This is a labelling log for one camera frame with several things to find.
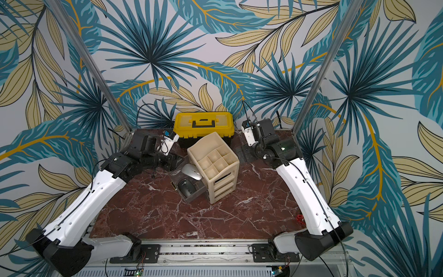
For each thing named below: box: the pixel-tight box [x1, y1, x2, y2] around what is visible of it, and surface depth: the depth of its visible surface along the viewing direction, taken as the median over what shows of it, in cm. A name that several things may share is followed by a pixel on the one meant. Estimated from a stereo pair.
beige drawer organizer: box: [186, 131, 240, 204], surface depth 77 cm
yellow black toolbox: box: [173, 111, 235, 149], surface depth 102 cm
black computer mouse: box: [178, 178, 197, 198], surface depth 75 cm
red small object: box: [295, 214, 306, 225], surface depth 83 cm
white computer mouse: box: [181, 163, 203, 181], surface depth 81 cm
